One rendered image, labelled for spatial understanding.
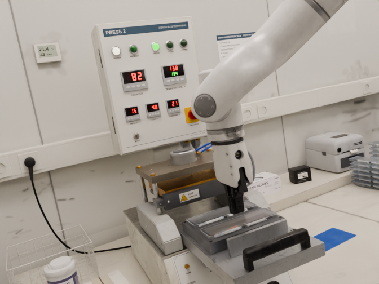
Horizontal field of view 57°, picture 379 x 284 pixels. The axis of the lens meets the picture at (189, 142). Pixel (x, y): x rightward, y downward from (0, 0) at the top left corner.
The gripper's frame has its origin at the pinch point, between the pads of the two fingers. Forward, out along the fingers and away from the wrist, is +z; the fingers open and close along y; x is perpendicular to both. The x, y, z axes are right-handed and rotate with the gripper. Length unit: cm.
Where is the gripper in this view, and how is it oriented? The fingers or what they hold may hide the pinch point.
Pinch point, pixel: (236, 204)
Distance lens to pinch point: 84.2
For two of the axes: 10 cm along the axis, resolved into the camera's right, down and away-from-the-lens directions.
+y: -3.8, -0.8, 9.2
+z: 1.6, 9.8, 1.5
